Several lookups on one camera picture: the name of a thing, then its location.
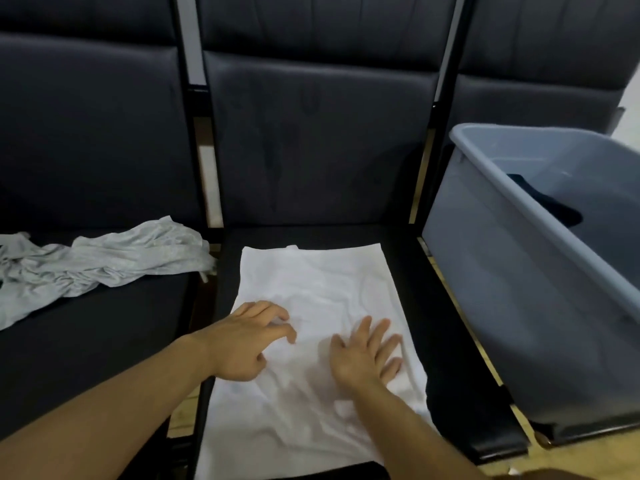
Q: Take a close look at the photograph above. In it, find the black leather bench chair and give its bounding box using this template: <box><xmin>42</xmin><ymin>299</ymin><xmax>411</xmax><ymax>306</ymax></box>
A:
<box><xmin>415</xmin><ymin>0</ymin><xmax>640</xmax><ymax>448</ymax></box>
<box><xmin>187</xmin><ymin>0</ymin><xmax>531</xmax><ymax>480</ymax></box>
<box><xmin>0</xmin><ymin>0</ymin><xmax>221</xmax><ymax>480</ymax></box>

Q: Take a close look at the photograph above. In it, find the white shirt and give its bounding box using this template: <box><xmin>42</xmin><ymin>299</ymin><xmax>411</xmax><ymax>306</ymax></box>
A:
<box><xmin>193</xmin><ymin>244</ymin><xmax>441</xmax><ymax>480</ymax></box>

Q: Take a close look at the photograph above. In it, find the black garment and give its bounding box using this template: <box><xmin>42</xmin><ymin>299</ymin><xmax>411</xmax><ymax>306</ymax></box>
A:
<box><xmin>507</xmin><ymin>173</ymin><xmax>583</xmax><ymax>228</ymax></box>

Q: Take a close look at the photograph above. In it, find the person's left forearm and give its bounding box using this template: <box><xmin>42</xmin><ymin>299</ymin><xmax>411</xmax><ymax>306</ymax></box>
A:
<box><xmin>0</xmin><ymin>337</ymin><xmax>216</xmax><ymax>480</ymax></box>

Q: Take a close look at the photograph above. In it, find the person's left hand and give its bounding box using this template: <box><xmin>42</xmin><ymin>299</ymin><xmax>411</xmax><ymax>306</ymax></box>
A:
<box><xmin>192</xmin><ymin>300</ymin><xmax>299</xmax><ymax>383</ymax></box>

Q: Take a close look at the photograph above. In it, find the person's right forearm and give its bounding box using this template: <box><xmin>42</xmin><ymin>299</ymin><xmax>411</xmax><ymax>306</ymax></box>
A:
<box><xmin>352</xmin><ymin>382</ymin><xmax>493</xmax><ymax>480</ymax></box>

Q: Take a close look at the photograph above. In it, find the person's right hand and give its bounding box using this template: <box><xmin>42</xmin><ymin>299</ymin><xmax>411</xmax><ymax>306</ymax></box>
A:
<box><xmin>329</xmin><ymin>316</ymin><xmax>404</xmax><ymax>393</ymax></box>

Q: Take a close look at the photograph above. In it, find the blue-grey plastic bin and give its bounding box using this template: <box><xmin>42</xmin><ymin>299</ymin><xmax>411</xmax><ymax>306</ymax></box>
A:
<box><xmin>422</xmin><ymin>123</ymin><xmax>640</xmax><ymax>428</ymax></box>

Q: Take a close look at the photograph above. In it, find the grey tank top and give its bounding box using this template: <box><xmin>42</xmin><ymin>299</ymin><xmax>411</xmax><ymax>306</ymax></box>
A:
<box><xmin>0</xmin><ymin>215</ymin><xmax>219</xmax><ymax>331</ymax></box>

